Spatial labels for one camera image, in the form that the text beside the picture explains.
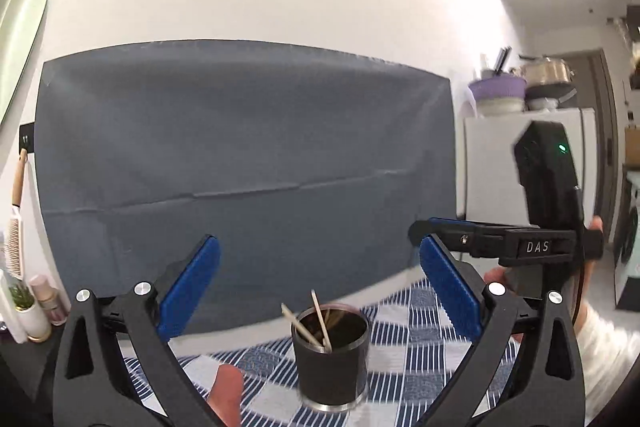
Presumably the small plant in white pot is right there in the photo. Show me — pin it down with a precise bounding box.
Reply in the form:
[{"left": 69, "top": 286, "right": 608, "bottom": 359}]
[{"left": 9, "top": 282, "right": 51, "bottom": 343}]

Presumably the person's left hand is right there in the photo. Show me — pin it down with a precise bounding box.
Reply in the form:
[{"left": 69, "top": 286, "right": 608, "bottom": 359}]
[{"left": 207, "top": 364, "right": 246, "bottom": 427}]

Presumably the pink jar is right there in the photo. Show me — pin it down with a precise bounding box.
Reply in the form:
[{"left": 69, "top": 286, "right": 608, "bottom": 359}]
[{"left": 29, "top": 274, "right": 68, "bottom": 327}]

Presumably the grey backdrop cloth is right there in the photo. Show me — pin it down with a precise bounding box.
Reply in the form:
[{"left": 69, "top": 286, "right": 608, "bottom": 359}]
[{"left": 34, "top": 39, "right": 458, "bottom": 343}]

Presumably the white bowl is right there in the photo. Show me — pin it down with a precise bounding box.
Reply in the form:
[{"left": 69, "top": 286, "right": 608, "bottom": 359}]
[{"left": 477, "top": 97, "right": 526, "bottom": 116}]

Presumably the wooden hairbrush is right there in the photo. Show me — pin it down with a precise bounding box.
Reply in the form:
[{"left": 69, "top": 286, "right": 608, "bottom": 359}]
[{"left": 7, "top": 149, "right": 28, "bottom": 280}]

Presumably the brown door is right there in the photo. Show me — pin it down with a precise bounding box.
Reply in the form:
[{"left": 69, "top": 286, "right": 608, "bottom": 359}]
[{"left": 570, "top": 49, "right": 621, "bottom": 248}]

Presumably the steel cooking pot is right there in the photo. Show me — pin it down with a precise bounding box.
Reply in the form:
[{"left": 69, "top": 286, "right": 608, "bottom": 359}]
[{"left": 520, "top": 57, "right": 576, "bottom": 86}]

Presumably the person's right hand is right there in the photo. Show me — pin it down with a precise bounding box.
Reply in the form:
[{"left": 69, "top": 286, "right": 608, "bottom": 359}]
[{"left": 484, "top": 216, "right": 604, "bottom": 325}]

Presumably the front-load washing machine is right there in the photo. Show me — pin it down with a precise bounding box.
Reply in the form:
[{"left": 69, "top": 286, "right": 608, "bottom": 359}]
[{"left": 612, "top": 172, "right": 640, "bottom": 313}]

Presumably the pale wooden chopstick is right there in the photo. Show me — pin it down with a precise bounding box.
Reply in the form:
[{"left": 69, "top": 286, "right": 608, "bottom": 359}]
[
  {"left": 281, "top": 303, "right": 323, "bottom": 350},
  {"left": 310, "top": 290, "right": 333, "bottom": 352}
]

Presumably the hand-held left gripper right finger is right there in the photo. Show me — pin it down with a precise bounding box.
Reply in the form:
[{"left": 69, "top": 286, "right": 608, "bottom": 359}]
[{"left": 419, "top": 234, "right": 586, "bottom": 427}]

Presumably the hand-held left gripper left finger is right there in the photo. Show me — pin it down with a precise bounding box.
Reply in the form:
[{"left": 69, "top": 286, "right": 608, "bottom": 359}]
[{"left": 52, "top": 234, "right": 222, "bottom": 427}]

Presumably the person's right forearm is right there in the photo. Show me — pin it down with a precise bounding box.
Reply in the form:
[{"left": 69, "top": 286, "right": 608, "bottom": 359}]
[{"left": 572, "top": 302, "right": 640, "bottom": 418}]

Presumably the white fridge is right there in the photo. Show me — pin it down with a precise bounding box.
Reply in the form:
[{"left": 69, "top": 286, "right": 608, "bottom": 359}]
[{"left": 462, "top": 107, "right": 598, "bottom": 228}]

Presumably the black pan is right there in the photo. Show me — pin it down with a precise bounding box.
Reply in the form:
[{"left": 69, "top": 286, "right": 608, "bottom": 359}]
[{"left": 525, "top": 84, "right": 580, "bottom": 112}]

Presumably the black wall hook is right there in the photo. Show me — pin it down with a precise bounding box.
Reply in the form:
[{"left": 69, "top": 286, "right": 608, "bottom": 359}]
[{"left": 19, "top": 123, "right": 37, "bottom": 155}]

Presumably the black cylindrical utensil holder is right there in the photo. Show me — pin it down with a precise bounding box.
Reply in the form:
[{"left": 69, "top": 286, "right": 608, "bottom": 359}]
[{"left": 291, "top": 304, "right": 371, "bottom": 412}]

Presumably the blue patterned tablecloth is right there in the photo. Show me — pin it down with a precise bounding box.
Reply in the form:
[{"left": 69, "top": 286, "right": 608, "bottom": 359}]
[{"left": 117, "top": 279, "right": 523, "bottom": 427}]

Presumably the oval wall mirror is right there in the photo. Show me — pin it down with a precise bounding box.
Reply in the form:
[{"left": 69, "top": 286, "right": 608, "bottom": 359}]
[{"left": 0, "top": 0, "right": 51, "bottom": 128}]

